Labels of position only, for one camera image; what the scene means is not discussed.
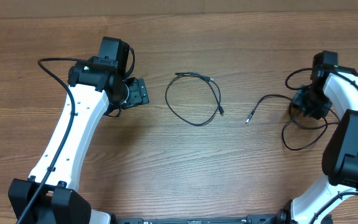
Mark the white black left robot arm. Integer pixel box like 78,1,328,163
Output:
8,37,149,224

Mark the black USB cable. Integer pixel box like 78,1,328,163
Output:
245,94,293,124
280,105,341,152
165,72,225,127

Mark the cardboard back panel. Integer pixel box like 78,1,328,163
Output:
0,0,358,19

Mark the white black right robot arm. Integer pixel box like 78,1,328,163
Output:
276,50,358,223

